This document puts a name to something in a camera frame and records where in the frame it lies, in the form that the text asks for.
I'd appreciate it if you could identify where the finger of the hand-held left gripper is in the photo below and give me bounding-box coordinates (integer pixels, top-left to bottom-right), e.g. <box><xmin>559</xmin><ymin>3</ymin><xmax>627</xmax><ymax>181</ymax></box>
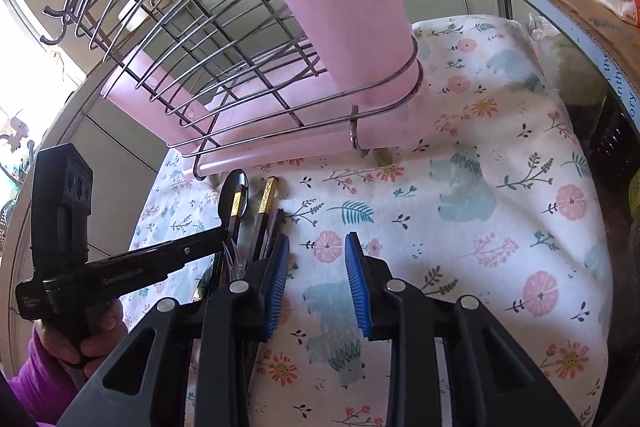
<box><xmin>165</xmin><ymin>191</ymin><xmax>249</xmax><ymax>276</ymax></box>

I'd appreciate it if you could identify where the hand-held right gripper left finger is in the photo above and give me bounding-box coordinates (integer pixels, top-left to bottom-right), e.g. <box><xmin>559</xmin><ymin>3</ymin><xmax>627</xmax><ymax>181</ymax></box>
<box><xmin>57</xmin><ymin>234</ymin><xmax>291</xmax><ymax>427</ymax></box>

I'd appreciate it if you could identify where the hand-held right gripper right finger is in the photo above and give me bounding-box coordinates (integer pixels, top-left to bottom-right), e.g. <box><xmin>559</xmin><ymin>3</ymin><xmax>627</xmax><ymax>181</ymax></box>
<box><xmin>344</xmin><ymin>232</ymin><xmax>581</xmax><ymax>427</ymax></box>

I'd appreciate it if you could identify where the black spoon with gold band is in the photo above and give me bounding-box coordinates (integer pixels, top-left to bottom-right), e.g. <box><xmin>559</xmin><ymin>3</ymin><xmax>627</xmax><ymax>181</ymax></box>
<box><xmin>217</xmin><ymin>169</ymin><xmax>251</xmax><ymax>270</ymax></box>

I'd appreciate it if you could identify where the gold-tipped dark chopstick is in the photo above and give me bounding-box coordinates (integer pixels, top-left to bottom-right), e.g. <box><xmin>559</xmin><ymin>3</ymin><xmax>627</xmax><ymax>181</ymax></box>
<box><xmin>250</xmin><ymin>176</ymin><xmax>281</xmax><ymax>268</ymax></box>

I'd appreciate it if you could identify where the person's left forearm purple sleeve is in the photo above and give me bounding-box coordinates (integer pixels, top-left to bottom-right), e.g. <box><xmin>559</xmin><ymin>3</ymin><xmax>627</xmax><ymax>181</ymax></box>
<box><xmin>15</xmin><ymin>322</ymin><xmax>83</xmax><ymax>427</ymax></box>

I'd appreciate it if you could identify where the person's left hand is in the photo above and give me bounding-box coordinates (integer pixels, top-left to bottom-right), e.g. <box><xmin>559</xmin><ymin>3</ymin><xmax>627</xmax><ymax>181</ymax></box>
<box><xmin>37</xmin><ymin>297</ymin><xmax>132</xmax><ymax>380</ymax></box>

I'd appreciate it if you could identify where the window sticker decoration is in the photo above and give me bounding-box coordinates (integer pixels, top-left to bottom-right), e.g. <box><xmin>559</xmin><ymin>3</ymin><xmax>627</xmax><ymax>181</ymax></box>
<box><xmin>0</xmin><ymin>104</ymin><xmax>38</xmax><ymax>190</ymax></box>

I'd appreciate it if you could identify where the pink plastic drip tray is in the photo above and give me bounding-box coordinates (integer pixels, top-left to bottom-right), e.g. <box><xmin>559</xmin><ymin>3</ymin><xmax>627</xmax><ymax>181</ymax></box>
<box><xmin>100</xmin><ymin>46</ymin><xmax>427</xmax><ymax>180</ymax></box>

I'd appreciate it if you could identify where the floral printed cloth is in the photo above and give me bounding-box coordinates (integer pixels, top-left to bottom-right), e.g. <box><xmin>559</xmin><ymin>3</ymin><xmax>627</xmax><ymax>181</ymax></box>
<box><xmin>120</xmin><ymin>14</ymin><xmax>617</xmax><ymax>427</ymax></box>

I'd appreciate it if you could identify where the clear plastic bag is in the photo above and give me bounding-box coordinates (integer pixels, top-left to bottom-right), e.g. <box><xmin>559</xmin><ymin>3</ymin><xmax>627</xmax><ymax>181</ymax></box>
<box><xmin>529</xmin><ymin>14</ymin><xmax>610</xmax><ymax>108</ymax></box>

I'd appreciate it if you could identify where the metal wire dish rack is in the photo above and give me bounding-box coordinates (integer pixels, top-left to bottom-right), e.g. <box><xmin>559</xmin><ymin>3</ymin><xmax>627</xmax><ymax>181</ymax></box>
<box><xmin>39</xmin><ymin>0</ymin><xmax>426</xmax><ymax>182</ymax></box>

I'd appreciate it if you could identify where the white wall fixture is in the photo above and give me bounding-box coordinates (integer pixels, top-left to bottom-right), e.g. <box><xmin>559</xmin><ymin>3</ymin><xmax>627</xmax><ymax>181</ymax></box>
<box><xmin>117</xmin><ymin>0</ymin><xmax>157</xmax><ymax>30</ymax></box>

